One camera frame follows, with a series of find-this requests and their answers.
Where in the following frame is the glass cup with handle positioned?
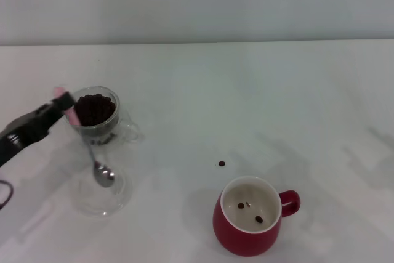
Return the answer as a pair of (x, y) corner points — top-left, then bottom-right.
(66, 86), (144, 147)

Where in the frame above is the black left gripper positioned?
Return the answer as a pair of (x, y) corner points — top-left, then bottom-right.
(0, 91), (76, 168)

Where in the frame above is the pink handled metal spoon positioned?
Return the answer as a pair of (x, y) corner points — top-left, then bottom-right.
(54, 86), (116, 188)

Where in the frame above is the pile of coffee beans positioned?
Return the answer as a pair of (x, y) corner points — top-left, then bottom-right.
(75, 94), (117, 127)

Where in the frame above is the clear glass saucer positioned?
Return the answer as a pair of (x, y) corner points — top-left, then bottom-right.
(72, 167), (133, 217)

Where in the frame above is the dark left arm cable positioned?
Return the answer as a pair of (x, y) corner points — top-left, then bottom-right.
(0, 180), (15, 210)

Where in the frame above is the red mug white inside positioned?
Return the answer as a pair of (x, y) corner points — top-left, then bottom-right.
(212, 176), (302, 257)

